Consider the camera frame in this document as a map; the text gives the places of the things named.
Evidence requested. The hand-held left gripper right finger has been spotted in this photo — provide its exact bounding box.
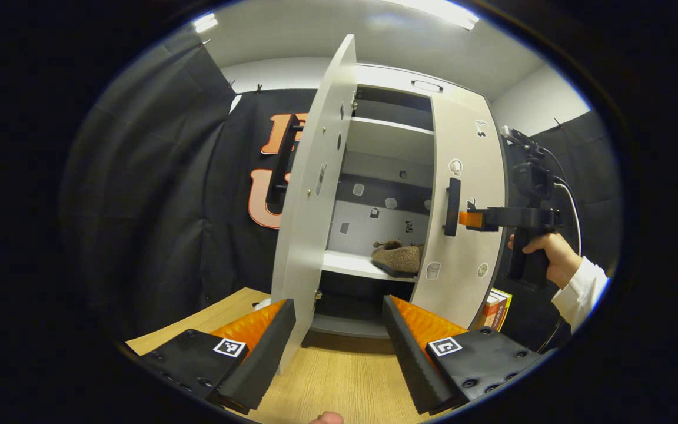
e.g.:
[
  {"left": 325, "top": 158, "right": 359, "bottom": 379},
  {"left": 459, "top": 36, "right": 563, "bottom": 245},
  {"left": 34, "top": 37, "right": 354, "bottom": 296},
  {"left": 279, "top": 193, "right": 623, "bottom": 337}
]
[{"left": 381, "top": 294, "right": 547, "bottom": 416}]

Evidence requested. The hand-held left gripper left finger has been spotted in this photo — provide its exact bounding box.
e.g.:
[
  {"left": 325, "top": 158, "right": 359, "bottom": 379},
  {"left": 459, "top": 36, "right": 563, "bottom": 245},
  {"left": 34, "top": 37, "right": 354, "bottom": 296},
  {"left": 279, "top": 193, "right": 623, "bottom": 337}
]
[{"left": 129, "top": 299, "right": 297, "bottom": 416}]

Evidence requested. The white cabinet door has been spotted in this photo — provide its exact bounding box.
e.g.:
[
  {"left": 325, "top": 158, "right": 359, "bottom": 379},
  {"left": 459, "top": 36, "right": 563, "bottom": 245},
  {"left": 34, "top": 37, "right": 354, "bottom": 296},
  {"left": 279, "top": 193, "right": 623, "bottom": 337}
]
[
  {"left": 270, "top": 34, "right": 358, "bottom": 376},
  {"left": 410, "top": 94, "right": 508, "bottom": 331}
]

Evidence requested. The brown fuzzy shoe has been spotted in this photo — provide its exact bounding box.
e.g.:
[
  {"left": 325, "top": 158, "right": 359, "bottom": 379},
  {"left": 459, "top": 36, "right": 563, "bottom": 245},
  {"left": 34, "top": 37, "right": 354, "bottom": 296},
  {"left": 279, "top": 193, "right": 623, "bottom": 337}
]
[{"left": 371, "top": 239, "right": 423, "bottom": 279}]

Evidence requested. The white shoe cabinet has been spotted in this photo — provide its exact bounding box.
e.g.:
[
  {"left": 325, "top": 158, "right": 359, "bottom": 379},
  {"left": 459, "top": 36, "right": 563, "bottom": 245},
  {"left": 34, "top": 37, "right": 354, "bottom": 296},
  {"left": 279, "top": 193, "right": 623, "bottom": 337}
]
[{"left": 270, "top": 34, "right": 511, "bottom": 376}]

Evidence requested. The grey cabinet base board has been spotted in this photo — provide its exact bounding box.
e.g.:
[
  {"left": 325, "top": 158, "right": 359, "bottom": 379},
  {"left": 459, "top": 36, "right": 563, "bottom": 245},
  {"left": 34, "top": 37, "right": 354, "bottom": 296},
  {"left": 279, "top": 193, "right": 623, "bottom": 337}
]
[{"left": 309, "top": 313, "right": 391, "bottom": 340}]

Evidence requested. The white cabinet shelf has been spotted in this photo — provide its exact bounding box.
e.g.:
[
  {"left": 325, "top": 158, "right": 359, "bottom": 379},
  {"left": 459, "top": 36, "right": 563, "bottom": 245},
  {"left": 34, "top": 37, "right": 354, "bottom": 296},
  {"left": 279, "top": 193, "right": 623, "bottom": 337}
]
[
  {"left": 321, "top": 250, "right": 418, "bottom": 284},
  {"left": 345, "top": 115, "right": 436, "bottom": 166}
]

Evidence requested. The white cabinet drawer front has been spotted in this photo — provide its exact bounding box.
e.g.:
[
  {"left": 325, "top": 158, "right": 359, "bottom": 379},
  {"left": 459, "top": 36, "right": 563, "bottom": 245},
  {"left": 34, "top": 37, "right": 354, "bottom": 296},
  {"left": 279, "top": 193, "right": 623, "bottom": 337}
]
[{"left": 353, "top": 63, "right": 488, "bottom": 99}]

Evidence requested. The long ceiling light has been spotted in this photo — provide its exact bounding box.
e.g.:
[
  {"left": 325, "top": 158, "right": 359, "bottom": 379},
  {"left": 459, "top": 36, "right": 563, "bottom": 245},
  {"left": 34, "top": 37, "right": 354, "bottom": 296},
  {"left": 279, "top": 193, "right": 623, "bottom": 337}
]
[{"left": 397, "top": 0, "right": 481, "bottom": 31}]

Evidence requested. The small ceiling light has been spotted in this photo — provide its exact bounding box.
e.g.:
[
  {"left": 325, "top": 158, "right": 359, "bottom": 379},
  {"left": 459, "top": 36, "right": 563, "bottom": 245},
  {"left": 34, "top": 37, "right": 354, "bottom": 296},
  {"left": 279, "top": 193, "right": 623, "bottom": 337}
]
[{"left": 192, "top": 12, "right": 220, "bottom": 34}]

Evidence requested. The black door handle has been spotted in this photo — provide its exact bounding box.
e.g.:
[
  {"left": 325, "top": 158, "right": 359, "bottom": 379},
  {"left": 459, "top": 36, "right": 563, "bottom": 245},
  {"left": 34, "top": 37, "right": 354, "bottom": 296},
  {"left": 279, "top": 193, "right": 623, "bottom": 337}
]
[{"left": 443, "top": 177, "right": 462, "bottom": 237}]

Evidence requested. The thin gripper cable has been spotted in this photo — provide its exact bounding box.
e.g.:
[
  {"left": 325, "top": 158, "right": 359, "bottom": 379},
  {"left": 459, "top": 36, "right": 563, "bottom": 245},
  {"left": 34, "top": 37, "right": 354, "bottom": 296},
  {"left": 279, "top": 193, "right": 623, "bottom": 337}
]
[{"left": 536, "top": 146, "right": 583, "bottom": 354}]

